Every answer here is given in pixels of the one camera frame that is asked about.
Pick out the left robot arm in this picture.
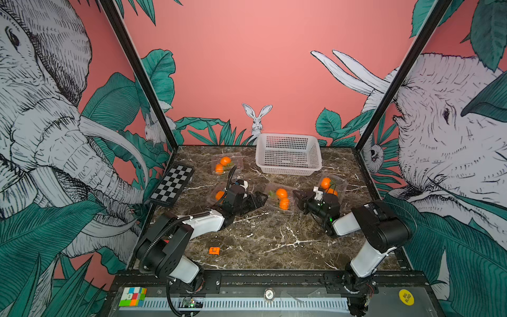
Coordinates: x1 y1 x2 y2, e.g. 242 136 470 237
134 180 268 285

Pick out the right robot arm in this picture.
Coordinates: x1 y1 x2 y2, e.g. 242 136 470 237
293 187 413 293

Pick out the left orange centre container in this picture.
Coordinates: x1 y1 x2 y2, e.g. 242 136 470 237
215 191 225 201

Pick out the orange in right container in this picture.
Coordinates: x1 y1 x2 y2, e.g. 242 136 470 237
320 178 332 190

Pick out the orange in container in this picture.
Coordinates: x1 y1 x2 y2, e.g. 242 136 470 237
215 163 224 175
320 178 332 190
220 157 232 166

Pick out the upper orange with leaf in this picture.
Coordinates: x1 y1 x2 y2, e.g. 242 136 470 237
276 188 288 199

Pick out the white plastic basket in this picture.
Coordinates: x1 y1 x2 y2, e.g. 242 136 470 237
256 133 322 176

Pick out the small orange block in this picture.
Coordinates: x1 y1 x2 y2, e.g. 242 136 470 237
209 247 220 256

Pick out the black white checkerboard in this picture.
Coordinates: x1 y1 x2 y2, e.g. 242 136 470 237
149 163 194 207

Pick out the round silver knob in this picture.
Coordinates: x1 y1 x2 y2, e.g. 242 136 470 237
264 288 275 302

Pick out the small circuit board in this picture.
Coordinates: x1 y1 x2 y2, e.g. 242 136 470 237
180 297 203 310

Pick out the yellow round sticker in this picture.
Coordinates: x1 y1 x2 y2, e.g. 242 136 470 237
399 289 415 306

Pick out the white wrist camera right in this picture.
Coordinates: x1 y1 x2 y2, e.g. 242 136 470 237
313 186 324 202

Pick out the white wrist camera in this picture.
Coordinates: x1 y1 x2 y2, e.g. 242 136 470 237
234 179 248 190
313 186 324 202

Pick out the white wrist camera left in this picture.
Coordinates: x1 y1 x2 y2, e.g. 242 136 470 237
234 179 248 190

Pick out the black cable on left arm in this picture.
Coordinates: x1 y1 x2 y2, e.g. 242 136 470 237
137 212 211 274

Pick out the colourful cube on rail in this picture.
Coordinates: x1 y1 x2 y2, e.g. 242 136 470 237
119 287 147 307

